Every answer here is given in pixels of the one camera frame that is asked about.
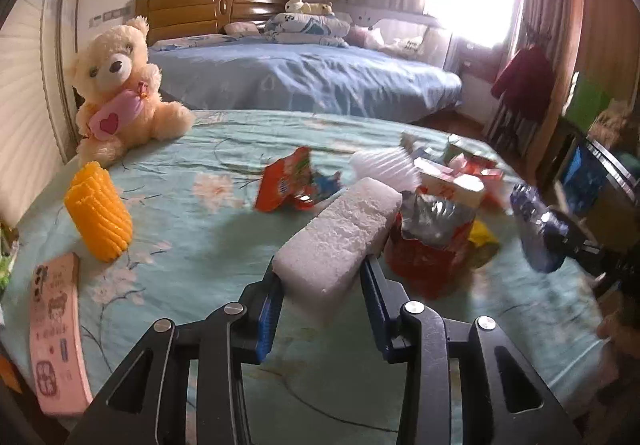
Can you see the cream sliding wardrobe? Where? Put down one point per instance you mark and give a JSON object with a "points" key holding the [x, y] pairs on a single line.
{"points": [[30, 90]]}

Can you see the dark red coat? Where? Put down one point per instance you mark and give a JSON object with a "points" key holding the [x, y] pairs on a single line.
{"points": [[525, 80]]}

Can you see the brown wooden headboard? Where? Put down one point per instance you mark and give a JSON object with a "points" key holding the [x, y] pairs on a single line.
{"points": [[200, 10]]}

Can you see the wall switch panel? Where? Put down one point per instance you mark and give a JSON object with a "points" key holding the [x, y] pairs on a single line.
{"points": [[107, 16]]}

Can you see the pink cushion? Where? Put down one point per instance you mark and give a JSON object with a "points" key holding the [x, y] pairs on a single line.
{"points": [[365, 36]]}

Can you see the teal floral bedsheet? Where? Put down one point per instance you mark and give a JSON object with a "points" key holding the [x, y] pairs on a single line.
{"points": [[200, 235]]}

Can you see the green bag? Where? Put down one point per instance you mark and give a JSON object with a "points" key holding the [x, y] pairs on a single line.
{"points": [[590, 102]]}

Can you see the white and red carton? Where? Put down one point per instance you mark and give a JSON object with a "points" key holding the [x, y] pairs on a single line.
{"points": [[450, 185]]}

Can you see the white crib rail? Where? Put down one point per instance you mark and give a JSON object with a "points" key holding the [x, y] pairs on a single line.
{"points": [[430, 40]]}

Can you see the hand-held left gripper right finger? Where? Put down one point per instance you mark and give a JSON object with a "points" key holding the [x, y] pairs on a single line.
{"points": [[377, 315]]}

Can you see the cream teddy bear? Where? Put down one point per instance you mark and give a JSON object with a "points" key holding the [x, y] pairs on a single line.
{"points": [[115, 70]]}

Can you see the folded quilt and pillows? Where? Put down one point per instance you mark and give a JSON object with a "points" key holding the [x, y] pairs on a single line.
{"points": [[305, 27]]}

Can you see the yellow wrapper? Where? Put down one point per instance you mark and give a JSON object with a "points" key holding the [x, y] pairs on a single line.
{"points": [[482, 232]]}

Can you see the small red carton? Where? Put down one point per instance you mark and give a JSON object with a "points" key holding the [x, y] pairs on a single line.
{"points": [[492, 180]]}

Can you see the white plush toy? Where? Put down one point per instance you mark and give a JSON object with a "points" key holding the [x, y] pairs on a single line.
{"points": [[295, 2]]}

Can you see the red foil bag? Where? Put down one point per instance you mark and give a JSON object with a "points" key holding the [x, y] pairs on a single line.
{"points": [[425, 265]]}

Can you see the beige side curtain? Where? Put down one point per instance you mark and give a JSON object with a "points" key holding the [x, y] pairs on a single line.
{"points": [[542, 0]]}

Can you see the pale pink pillow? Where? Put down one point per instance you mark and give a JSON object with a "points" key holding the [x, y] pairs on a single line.
{"points": [[242, 28]]}

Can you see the bed with blue sheet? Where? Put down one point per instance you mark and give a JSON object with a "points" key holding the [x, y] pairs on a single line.
{"points": [[310, 75]]}

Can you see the blue box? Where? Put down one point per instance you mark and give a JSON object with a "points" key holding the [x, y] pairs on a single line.
{"points": [[582, 180]]}

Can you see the white radiator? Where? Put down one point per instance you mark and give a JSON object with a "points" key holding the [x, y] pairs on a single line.
{"points": [[507, 132]]}

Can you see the white pleated paper cup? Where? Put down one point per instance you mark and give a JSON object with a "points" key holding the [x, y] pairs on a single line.
{"points": [[385, 165]]}

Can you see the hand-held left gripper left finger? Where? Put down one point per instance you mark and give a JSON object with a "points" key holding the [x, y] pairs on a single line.
{"points": [[267, 325]]}

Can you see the white foam block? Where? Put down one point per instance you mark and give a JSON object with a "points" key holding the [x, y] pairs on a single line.
{"points": [[340, 235]]}

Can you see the clear plastic bottle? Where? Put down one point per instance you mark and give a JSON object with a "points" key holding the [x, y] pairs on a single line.
{"points": [[532, 225]]}

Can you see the yellow corn toy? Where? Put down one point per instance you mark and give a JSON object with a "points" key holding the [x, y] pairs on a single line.
{"points": [[100, 210]]}

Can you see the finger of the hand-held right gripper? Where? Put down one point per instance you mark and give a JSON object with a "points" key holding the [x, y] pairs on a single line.
{"points": [[590, 255]]}

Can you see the yellow plush toy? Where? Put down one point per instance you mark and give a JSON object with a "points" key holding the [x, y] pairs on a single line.
{"points": [[320, 8]]}

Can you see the red snack packet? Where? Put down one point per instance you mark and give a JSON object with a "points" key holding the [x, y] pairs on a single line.
{"points": [[282, 180]]}

